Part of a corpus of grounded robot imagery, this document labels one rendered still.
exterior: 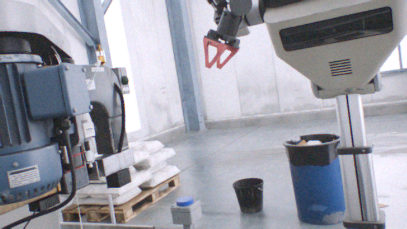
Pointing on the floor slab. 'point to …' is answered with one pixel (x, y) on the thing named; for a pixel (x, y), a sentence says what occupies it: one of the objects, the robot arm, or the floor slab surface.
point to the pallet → (93, 215)
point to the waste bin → (317, 178)
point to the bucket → (249, 194)
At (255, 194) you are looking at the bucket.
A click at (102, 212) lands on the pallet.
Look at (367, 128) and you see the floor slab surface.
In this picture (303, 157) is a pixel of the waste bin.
